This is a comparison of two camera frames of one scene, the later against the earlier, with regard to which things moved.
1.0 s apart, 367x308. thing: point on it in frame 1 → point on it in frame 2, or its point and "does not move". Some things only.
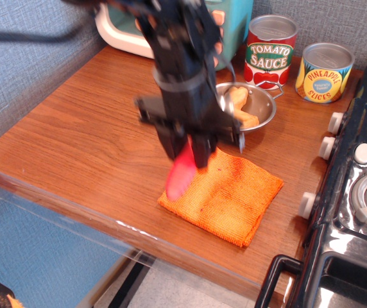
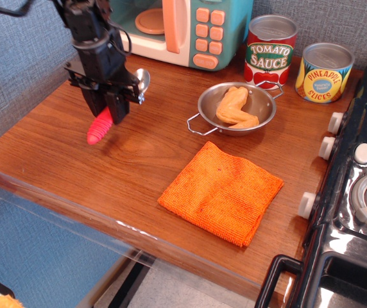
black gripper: (188, 103) → (101, 66)
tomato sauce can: (269, 51) does not move
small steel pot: (260, 99) does not move
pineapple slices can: (324, 72) does not move
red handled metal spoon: (182, 174) → (104, 121)
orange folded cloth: (226, 198) does not move
